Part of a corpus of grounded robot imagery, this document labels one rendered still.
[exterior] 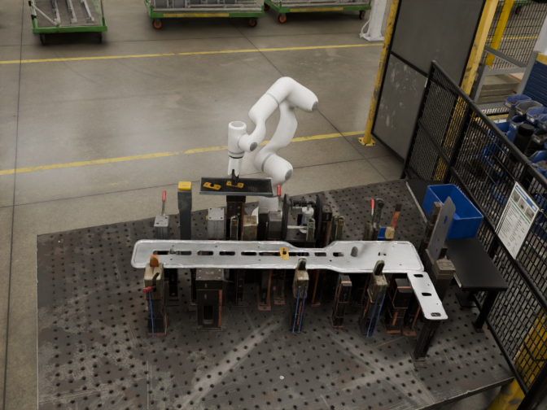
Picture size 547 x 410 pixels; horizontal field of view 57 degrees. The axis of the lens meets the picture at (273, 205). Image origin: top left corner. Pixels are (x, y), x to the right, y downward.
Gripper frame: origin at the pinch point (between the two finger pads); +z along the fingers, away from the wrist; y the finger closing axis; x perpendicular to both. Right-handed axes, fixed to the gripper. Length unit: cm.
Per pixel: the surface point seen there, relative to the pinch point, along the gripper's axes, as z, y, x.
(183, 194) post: 6.3, 11.1, -23.6
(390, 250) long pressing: 19, 11, 82
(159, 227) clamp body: 13.2, 31.1, -29.2
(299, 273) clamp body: 14, 44, 41
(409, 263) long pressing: 19, 18, 91
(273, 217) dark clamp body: 10.8, 10.8, 23.0
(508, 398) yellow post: 61, 51, 146
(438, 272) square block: 15, 25, 104
